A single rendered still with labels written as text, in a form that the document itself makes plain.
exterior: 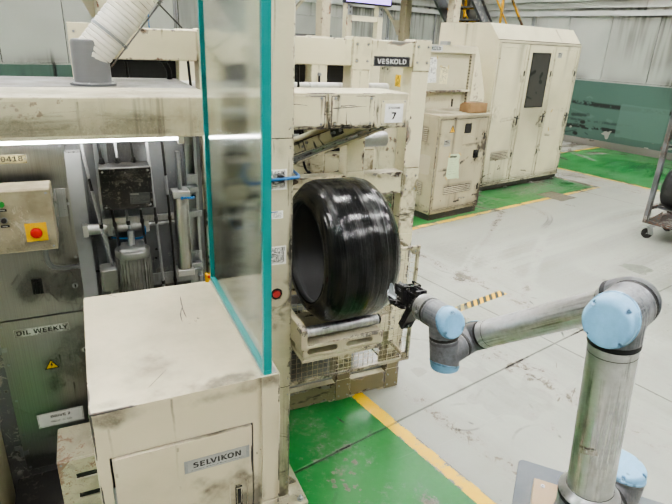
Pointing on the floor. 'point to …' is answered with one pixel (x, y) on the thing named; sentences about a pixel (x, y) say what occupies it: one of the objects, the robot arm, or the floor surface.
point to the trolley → (660, 193)
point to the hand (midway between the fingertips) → (390, 293)
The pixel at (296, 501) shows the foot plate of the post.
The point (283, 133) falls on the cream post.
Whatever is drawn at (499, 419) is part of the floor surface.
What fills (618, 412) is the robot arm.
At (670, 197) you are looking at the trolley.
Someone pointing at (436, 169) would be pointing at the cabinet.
